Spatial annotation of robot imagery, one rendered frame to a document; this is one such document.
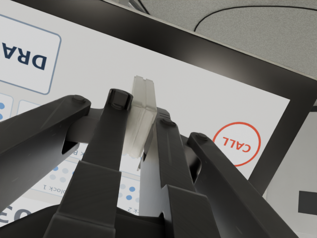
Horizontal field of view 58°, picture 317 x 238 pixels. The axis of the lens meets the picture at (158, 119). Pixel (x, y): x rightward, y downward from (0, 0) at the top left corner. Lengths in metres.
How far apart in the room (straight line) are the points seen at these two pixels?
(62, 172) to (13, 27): 0.12
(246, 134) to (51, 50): 0.16
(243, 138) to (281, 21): 1.41
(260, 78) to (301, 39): 1.52
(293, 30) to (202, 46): 1.48
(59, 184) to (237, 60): 0.17
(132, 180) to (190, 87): 0.09
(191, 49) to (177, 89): 0.03
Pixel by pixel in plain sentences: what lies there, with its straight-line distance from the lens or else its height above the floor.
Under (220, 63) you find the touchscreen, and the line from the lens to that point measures 0.22.
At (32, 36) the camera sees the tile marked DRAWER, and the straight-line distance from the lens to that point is 0.22.
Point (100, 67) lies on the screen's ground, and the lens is 0.22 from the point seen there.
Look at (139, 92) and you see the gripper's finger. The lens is 0.17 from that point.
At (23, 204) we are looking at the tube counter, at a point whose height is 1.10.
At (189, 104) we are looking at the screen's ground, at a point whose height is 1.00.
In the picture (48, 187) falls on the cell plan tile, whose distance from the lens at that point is 0.27.
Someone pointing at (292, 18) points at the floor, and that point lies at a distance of 1.62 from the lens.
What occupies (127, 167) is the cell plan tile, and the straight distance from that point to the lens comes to 0.24.
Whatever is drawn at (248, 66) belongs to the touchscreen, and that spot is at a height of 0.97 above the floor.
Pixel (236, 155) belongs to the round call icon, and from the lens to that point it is 0.25.
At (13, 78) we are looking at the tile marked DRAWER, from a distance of 0.24.
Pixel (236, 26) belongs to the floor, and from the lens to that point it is 1.67.
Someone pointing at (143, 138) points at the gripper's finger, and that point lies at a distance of 0.15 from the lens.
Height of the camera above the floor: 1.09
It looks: 21 degrees down
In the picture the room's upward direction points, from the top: 166 degrees counter-clockwise
